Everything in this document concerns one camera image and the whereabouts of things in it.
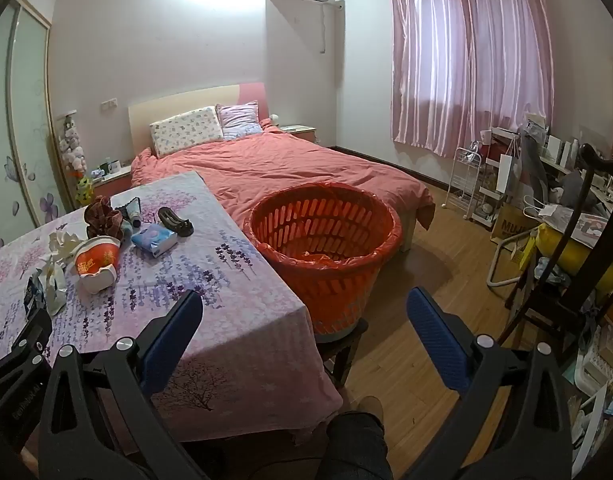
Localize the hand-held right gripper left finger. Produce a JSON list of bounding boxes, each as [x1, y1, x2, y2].
[[36, 289, 204, 480]]

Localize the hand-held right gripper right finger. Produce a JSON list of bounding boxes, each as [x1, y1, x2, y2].
[[407, 287, 573, 480]]

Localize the orange plastic basket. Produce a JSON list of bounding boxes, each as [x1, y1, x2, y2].
[[243, 181, 403, 337]]

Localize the brown striped scarf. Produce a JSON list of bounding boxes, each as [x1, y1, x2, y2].
[[84, 195, 126, 241]]

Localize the floral printed tablecloth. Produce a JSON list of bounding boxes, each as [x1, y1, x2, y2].
[[0, 171, 344, 443]]

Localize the blue tissue packet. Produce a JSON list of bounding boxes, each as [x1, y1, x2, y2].
[[131, 225, 178, 259]]

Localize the dark wooden stool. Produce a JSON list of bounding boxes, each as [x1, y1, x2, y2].
[[313, 320, 370, 392]]

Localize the brown shoe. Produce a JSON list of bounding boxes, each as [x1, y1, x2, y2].
[[353, 395, 385, 424]]

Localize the dark snack packet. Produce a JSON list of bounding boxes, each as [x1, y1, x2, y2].
[[25, 275, 48, 312]]

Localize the red and white paper bowl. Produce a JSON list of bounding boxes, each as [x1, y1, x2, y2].
[[75, 236, 122, 294]]

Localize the white cosmetic tube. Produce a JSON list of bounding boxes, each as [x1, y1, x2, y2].
[[117, 199, 144, 229]]

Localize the brown paper bag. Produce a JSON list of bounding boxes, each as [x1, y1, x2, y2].
[[489, 202, 538, 247]]

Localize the person's leg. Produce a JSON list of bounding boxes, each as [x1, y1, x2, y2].
[[325, 410, 393, 480]]

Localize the crumpled white paper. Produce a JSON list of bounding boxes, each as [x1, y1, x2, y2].
[[46, 230, 87, 267]]

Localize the red plastic bag liner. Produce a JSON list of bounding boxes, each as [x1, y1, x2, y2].
[[243, 180, 403, 273]]

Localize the dark wooden chair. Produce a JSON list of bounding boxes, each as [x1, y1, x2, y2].
[[500, 143, 613, 362]]

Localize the white shelf rack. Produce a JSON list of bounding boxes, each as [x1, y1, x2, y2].
[[473, 129, 526, 229]]

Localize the pink nightstand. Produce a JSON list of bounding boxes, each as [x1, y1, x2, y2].
[[93, 162, 135, 200]]

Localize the white plastic crate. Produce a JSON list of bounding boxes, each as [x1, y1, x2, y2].
[[565, 337, 613, 463]]

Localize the green and yellow plush toy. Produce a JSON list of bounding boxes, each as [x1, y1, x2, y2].
[[75, 175, 95, 207]]

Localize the yellow tub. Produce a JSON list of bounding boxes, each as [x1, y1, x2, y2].
[[535, 222, 613, 295]]

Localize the white paper bag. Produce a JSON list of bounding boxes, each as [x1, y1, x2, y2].
[[496, 152, 522, 197]]

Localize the white floral pillow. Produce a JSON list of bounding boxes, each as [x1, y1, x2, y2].
[[149, 106, 225, 158]]

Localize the pink duvet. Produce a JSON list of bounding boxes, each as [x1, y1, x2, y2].
[[131, 127, 435, 261]]

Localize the hanging plush toys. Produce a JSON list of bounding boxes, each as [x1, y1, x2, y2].
[[58, 116, 88, 177]]

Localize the pink striped pillow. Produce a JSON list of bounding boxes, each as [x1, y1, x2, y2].
[[216, 101, 264, 141]]

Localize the beige and pink headboard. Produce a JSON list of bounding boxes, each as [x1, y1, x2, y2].
[[128, 82, 270, 157]]

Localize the wooden bedside table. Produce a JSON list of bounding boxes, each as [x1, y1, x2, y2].
[[278, 124, 318, 147]]

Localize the flower printed wardrobe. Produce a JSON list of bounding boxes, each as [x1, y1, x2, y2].
[[0, 0, 68, 257]]

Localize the pink curtain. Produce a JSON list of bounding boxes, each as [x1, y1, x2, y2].
[[389, 0, 555, 158]]

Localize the air conditioner pipe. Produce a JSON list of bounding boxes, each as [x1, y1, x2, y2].
[[319, 0, 345, 55]]

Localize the white wire trolley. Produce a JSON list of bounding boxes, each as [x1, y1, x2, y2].
[[443, 147, 485, 219]]

